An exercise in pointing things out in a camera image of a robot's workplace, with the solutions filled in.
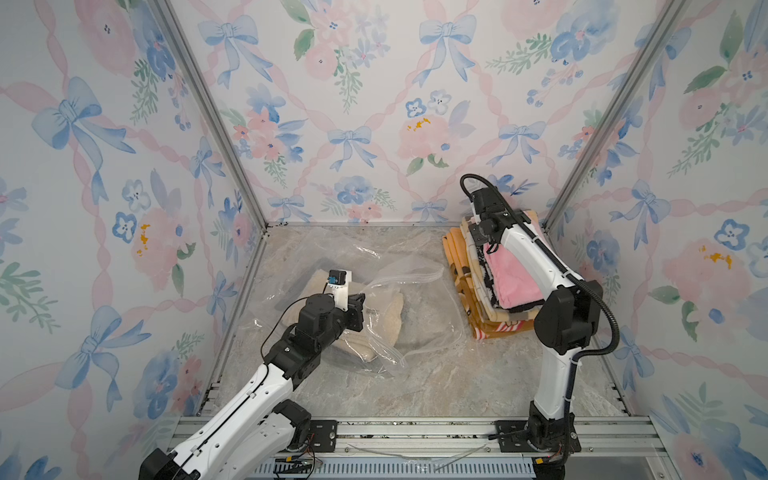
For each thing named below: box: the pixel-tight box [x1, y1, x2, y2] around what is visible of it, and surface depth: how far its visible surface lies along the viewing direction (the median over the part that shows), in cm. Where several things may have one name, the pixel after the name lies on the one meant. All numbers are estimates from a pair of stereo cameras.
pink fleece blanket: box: [483, 242, 544, 309], surface depth 85 cm
